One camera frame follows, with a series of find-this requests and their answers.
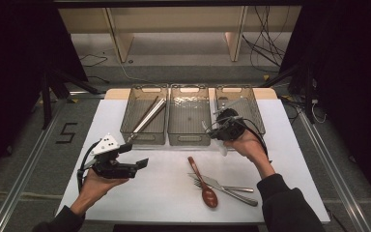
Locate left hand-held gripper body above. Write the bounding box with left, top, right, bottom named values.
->
left=90, top=133, right=139, bottom=180

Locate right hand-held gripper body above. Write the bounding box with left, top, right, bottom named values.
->
left=213, top=99, right=249, bottom=140

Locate smoky clear plastic bin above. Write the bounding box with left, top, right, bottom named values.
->
left=167, top=83, right=214, bottom=147
left=214, top=84, right=267, bottom=147
left=119, top=84, right=169, bottom=146

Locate brown wooden chopstick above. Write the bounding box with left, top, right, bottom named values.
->
left=130, top=95, right=159, bottom=133

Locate metal table knife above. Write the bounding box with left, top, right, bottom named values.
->
left=187, top=172, right=259, bottom=208

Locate metal fork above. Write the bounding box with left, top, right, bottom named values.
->
left=192, top=179, right=255, bottom=194

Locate brown wooden spoon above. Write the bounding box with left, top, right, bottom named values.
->
left=187, top=156, right=219, bottom=209

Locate person's right hand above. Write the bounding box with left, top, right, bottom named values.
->
left=225, top=130, right=271, bottom=168

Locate person's left hand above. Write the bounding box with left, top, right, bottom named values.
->
left=80, top=170, right=129, bottom=202

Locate white table sheet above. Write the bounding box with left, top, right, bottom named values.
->
left=55, top=98, right=331, bottom=225

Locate black tripod stand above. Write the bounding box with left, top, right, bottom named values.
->
left=39, top=68, right=101, bottom=131

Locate black metal stand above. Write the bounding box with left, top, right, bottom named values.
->
left=260, top=59, right=317, bottom=126

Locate black curtain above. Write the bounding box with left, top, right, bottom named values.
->
left=0, top=0, right=89, bottom=189
left=278, top=0, right=371, bottom=212

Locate beige wooden desk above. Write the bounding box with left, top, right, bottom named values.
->
left=57, top=5, right=303, bottom=64

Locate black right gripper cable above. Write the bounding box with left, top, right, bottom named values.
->
left=237, top=116, right=272, bottom=162

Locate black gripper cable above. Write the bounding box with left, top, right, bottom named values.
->
left=76, top=140, right=101, bottom=195
left=237, top=116, right=272, bottom=162

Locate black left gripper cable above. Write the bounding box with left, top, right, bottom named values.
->
left=76, top=140, right=101, bottom=195

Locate white floor cable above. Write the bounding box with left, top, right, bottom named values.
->
left=103, top=47, right=151, bottom=84

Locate bundle of black floor cables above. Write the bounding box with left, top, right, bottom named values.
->
left=241, top=5, right=292, bottom=74

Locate thin black floor cable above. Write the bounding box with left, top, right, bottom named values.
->
left=77, top=52, right=111, bottom=85

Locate aluminium floor rail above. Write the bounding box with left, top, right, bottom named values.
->
left=0, top=91, right=106, bottom=232
left=298, top=107, right=371, bottom=232

